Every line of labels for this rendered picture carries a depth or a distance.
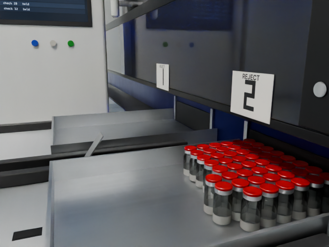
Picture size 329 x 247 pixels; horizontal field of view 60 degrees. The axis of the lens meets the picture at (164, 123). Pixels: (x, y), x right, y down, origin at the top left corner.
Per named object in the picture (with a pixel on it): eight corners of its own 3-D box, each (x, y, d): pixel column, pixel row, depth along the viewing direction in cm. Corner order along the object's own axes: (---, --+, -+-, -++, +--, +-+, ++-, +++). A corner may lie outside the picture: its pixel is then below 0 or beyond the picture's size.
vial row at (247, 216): (193, 170, 48) (193, 144, 47) (264, 230, 32) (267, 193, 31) (181, 172, 47) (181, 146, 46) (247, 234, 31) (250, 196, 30)
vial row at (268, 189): (204, 168, 49) (205, 143, 48) (280, 226, 33) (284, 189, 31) (193, 170, 48) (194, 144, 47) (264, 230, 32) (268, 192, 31)
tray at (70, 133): (172, 119, 87) (173, 108, 86) (216, 143, 63) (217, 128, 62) (53, 129, 75) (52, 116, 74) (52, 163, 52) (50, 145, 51)
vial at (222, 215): (224, 214, 35) (226, 179, 34) (235, 223, 33) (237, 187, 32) (208, 217, 34) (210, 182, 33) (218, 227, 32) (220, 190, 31)
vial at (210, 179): (215, 205, 37) (217, 172, 36) (224, 213, 35) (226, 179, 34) (200, 208, 36) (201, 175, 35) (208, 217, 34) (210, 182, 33)
